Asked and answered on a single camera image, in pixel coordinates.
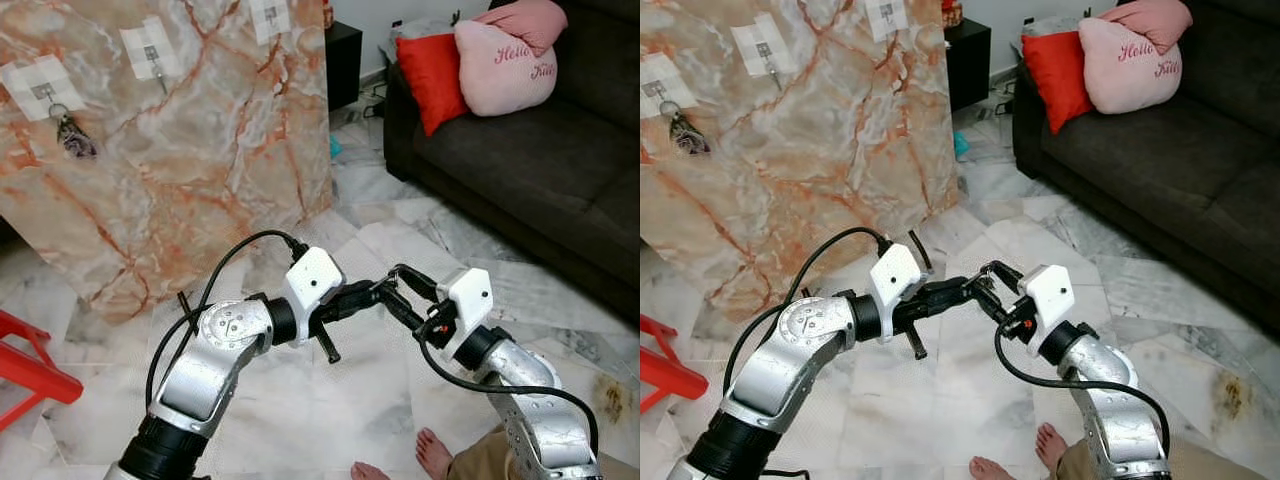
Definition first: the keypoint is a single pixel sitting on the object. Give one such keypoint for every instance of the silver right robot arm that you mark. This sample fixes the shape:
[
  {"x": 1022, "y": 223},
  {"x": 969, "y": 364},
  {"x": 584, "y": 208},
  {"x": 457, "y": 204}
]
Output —
[
  {"x": 540, "y": 420},
  {"x": 1120, "y": 420}
]

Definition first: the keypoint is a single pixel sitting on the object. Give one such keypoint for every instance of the red plastic stool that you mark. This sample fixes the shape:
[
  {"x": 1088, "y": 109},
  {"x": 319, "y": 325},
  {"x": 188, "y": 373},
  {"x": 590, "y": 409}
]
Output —
[
  {"x": 40, "y": 375},
  {"x": 670, "y": 370}
]

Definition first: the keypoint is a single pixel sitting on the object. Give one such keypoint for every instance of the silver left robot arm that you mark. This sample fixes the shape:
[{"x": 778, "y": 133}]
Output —
[
  {"x": 790, "y": 350},
  {"x": 210, "y": 350}
]

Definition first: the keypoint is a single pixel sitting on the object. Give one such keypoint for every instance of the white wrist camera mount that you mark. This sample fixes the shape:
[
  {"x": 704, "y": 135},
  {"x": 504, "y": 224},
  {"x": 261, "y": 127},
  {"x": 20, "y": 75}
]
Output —
[
  {"x": 1050, "y": 297},
  {"x": 315, "y": 280},
  {"x": 895, "y": 278},
  {"x": 468, "y": 300}
]

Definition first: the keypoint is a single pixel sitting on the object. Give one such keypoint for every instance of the bare person foot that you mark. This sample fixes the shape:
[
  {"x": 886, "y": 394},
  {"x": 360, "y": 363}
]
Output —
[
  {"x": 988, "y": 470},
  {"x": 1052, "y": 450},
  {"x": 370, "y": 471},
  {"x": 435, "y": 455}
]

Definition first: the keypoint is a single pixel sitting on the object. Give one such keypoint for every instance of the black side cabinet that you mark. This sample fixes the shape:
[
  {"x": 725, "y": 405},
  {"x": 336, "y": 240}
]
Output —
[
  {"x": 970, "y": 65},
  {"x": 343, "y": 65}
]

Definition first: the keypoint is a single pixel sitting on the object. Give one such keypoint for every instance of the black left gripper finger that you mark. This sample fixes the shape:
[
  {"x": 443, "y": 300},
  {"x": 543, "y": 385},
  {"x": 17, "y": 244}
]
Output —
[
  {"x": 970, "y": 282},
  {"x": 385, "y": 288},
  {"x": 972, "y": 298},
  {"x": 385, "y": 302}
]

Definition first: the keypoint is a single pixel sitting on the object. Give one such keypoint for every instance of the red pillow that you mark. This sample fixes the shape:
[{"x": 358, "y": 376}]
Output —
[
  {"x": 1055, "y": 80},
  {"x": 430, "y": 85}
]

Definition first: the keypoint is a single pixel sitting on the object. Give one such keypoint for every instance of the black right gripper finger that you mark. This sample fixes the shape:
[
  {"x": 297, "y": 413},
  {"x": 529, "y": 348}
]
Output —
[
  {"x": 408, "y": 312},
  {"x": 996, "y": 306},
  {"x": 415, "y": 277},
  {"x": 1003, "y": 272}
]

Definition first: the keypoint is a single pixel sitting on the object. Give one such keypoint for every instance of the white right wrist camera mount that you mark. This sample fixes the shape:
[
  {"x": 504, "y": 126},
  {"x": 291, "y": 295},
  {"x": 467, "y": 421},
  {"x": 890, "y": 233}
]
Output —
[
  {"x": 1050, "y": 297},
  {"x": 468, "y": 300}
]

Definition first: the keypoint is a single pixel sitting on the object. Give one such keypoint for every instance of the dark fabric sofa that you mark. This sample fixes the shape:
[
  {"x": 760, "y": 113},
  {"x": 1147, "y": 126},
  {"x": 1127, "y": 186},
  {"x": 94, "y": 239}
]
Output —
[
  {"x": 1150, "y": 170},
  {"x": 520, "y": 170}
]

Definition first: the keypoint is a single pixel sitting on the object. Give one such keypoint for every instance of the tan trouser leg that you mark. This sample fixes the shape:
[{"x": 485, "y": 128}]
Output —
[
  {"x": 1085, "y": 462},
  {"x": 485, "y": 458}
]

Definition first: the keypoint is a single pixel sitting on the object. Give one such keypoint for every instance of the silver adhesive wall hook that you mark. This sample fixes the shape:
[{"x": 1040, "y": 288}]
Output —
[
  {"x": 765, "y": 48},
  {"x": 662, "y": 85},
  {"x": 150, "y": 52},
  {"x": 270, "y": 18},
  {"x": 887, "y": 15},
  {"x": 40, "y": 85}
]

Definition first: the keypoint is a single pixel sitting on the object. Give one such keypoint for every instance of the small teal floor item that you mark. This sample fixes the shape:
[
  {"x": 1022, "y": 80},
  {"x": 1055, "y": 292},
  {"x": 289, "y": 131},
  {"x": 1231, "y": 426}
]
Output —
[
  {"x": 336, "y": 148},
  {"x": 961, "y": 145}
]

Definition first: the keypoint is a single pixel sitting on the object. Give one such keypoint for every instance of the pink lettered pillow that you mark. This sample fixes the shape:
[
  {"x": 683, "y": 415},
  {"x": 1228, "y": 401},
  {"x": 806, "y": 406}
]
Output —
[
  {"x": 1130, "y": 70},
  {"x": 505, "y": 75}
]

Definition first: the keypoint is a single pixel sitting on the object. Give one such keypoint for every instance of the grey speckled cushion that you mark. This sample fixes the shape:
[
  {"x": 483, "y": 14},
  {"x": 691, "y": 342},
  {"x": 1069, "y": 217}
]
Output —
[
  {"x": 420, "y": 28},
  {"x": 1050, "y": 24}
]

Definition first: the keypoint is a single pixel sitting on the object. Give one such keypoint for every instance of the plain pink pillow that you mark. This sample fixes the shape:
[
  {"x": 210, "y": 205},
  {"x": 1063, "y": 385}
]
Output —
[
  {"x": 530, "y": 20},
  {"x": 1155, "y": 18}
]

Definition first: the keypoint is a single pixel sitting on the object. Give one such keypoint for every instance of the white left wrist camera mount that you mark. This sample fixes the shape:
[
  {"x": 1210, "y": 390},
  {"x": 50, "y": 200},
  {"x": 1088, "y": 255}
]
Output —
[
  {"x": 895, "y": 278},
  {"x": 315, "y": 280}
]

